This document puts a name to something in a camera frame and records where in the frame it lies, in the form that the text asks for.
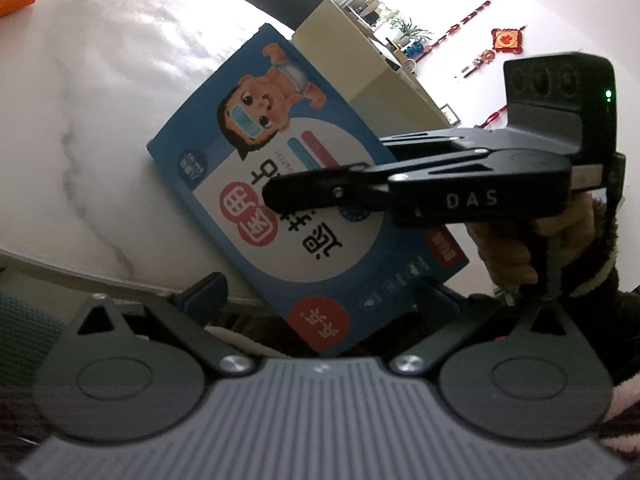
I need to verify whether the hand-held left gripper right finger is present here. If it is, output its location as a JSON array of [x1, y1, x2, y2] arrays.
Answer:
[[389, 277, 573, 376]]

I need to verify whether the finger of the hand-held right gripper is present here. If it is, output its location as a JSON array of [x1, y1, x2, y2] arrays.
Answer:
[[379, 128, 508, 162], [262, 149, 496, 211]]

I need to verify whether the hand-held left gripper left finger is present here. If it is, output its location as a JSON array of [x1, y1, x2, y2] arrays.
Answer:
[[75, 271, 257, 377]]

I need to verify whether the blue cartoon medicine box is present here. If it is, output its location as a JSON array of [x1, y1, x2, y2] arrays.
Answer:
[[146, 22, 471, 359]]

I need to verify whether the khaki cardboard box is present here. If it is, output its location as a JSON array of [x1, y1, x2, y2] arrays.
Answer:
[[294, 0, 453, 126]]

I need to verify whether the person's right forearm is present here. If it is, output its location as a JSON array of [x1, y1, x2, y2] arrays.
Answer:
[[550, 155, 640, 396]]

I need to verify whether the white marble desktop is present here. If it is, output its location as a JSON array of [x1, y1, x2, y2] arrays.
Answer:
[[0, 0, 396, 306]]

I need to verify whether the person's right hand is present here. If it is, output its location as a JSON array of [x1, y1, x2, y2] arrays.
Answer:
[[467, 192, 598, 306]]

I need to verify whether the potted plant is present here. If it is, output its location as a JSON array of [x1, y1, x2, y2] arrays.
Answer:
[[375, 10, 433, 48]]

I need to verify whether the red Chinese knot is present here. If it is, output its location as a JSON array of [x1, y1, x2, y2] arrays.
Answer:
[[489, 26, 529, 56]]

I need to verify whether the blue fabric seat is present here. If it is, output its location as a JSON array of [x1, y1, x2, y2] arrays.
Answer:
[[0, 290, 68, 391]]

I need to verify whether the red hanging string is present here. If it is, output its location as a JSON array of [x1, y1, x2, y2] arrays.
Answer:
[[475, 105, 511, 128], [435, 0, 501, 51]]

